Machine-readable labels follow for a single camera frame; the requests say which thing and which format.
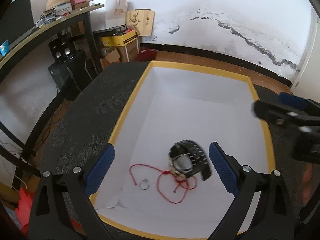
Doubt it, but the black computer tower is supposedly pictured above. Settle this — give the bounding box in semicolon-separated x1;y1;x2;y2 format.
48;51;98;93

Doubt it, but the brown gift bag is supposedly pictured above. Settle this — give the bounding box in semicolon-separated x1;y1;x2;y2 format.
125;9;154;37

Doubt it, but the white gift bag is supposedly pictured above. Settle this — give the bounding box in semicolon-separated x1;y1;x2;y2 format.
104;0;129;29

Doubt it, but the open cardboard box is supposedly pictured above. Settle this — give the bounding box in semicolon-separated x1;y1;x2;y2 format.
100;49;121;68

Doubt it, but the person's right hand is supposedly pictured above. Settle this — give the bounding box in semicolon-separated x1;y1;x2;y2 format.
301;164;316;204

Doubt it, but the tall cardboard box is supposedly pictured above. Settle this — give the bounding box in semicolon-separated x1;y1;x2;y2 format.
117;39;141;63

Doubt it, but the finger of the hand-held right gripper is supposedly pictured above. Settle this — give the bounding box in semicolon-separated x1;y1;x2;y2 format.
252;101;301;131
278;92;320;121

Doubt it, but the yellow box with white inside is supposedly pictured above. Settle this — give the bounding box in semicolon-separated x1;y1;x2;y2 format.
89;60;276;240

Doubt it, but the white door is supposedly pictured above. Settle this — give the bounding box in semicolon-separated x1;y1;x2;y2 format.
290;7;320;105

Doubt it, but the bundle of cables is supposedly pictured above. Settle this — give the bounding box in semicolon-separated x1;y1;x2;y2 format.
36;9;73;28

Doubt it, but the black monitor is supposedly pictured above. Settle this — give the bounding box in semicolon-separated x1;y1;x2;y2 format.
0;0;34;43

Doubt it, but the red bag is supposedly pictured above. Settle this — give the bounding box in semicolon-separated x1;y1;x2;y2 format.
15;187;34;233

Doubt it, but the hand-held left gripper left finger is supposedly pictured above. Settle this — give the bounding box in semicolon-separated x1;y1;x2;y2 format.
29;144;116;240

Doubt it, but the gold and black wristwatch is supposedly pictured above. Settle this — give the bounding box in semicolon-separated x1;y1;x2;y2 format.
168;140;213;181

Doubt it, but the yellow and black box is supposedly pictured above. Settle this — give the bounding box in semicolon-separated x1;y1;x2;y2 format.
100;29;137;47

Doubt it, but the red cord necklace silver pendant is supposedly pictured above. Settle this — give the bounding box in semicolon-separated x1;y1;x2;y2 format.
129;164;199;204

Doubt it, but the black speaker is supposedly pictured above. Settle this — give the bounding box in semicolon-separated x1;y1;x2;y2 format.
49;36;76;61

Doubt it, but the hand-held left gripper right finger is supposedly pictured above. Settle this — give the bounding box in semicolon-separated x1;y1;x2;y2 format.
208;141;296;240

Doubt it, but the black desk with light top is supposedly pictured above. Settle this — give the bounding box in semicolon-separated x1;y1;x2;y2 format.
0;4;104;180

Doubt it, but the dark red cloth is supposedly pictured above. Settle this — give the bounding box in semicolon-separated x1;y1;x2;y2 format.
138;49;158;62

